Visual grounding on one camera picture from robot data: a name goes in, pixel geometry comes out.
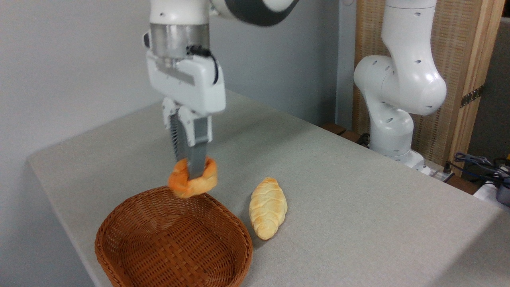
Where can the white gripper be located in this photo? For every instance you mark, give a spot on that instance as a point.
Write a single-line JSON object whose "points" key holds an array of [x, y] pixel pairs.
{"points": [[191, 85]]}

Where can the round orange bread roll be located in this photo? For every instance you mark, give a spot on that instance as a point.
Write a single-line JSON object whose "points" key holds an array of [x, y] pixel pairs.
{"points": [[199, 187]]}

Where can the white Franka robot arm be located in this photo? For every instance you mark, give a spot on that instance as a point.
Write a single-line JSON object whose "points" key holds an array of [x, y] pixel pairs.
{"points": [[406, 79]]}

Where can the long pale bread loaf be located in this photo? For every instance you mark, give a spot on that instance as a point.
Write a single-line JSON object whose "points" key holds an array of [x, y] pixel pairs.
{"points": [[267, 209]]}

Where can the brown woven wicker basket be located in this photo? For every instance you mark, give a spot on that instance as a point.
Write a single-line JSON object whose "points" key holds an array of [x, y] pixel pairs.
{"points": [[175, 247]]}

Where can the silver cylindrical wrist flange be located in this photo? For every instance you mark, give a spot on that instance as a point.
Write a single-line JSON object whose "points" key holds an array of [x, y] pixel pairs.
{"points": [[175, 40]]}

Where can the black metal screen hinge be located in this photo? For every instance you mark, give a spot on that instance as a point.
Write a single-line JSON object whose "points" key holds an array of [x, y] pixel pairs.
{"points": [[472, 96]]}

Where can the wooden bamboo folding screen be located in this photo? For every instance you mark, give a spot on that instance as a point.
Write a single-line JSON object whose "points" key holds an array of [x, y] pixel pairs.
{"points": [[458, 40]]}

